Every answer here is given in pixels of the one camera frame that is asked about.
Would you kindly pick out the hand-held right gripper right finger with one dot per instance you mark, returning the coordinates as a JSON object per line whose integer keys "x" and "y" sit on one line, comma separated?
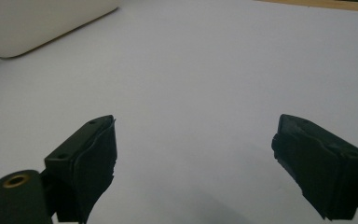
{"x": 323, "y": 168}

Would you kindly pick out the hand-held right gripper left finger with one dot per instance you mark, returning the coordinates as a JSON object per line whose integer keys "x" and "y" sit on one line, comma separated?
{"x": 84, "y": 165}

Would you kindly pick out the white storage box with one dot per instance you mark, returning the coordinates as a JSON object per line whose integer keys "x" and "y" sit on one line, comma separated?
{"x": 28, "y": 25}

